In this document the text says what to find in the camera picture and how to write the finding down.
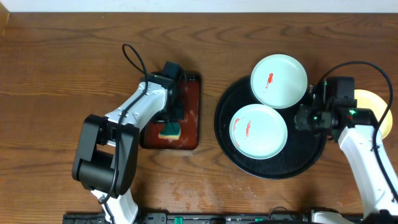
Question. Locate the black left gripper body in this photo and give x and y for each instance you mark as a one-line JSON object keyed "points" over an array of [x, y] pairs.
{"points": [[177, 114]]}

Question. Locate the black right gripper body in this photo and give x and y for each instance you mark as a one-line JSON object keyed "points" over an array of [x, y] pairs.
{"points": [[311, 120]]}

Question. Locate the yellow plate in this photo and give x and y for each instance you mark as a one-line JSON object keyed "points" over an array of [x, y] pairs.
{"points": [[369, 100]]}

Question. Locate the green yellow sponge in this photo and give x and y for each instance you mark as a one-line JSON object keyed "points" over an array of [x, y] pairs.
{"points": [[171, 130]]}

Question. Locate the mint plate small red stain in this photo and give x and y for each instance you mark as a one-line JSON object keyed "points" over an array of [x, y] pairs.
{"points": [[279, 81]]}

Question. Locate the mint plate long red stain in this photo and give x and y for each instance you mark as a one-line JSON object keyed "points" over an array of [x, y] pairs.
{"points": [[258, 131]]}

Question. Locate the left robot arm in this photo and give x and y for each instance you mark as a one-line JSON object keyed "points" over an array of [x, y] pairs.
{"points": [[106, 157]]}

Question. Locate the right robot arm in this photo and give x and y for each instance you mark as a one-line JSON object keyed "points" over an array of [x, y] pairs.
{"points": [[358, 123]]}

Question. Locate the round black tray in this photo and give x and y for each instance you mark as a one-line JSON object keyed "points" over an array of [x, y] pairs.
{"points": [[302, 150]]}

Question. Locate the black rectangular water tray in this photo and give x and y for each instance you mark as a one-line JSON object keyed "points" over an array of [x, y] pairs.
{"points": [[188, 139]]}

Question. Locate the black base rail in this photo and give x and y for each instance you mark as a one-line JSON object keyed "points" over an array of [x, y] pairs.
{"points": [[163, 218]]}

